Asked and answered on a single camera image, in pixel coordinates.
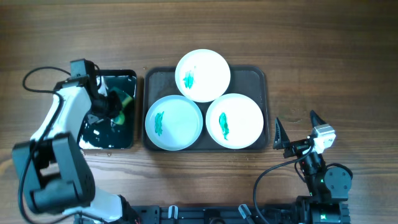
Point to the white plate top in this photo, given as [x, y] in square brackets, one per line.
[202, 75]

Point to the black water basin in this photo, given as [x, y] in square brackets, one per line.
[102, 134]

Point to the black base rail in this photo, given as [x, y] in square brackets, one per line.
[273, 213]

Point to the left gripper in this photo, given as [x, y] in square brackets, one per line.
[109, 106]

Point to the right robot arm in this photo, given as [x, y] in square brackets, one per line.
[328, 184]

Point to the green yellow sponge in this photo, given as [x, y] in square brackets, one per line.
[125, 112]

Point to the pale blue plate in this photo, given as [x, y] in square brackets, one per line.
[173, 123]

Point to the dark brown serving tray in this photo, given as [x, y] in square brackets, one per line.
[247, 80]

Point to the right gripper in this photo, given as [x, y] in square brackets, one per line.
[298, 147]

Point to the white plate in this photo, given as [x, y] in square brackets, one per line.
[234, 121]
[202, 75]

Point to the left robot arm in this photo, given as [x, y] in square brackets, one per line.
[54, 177]

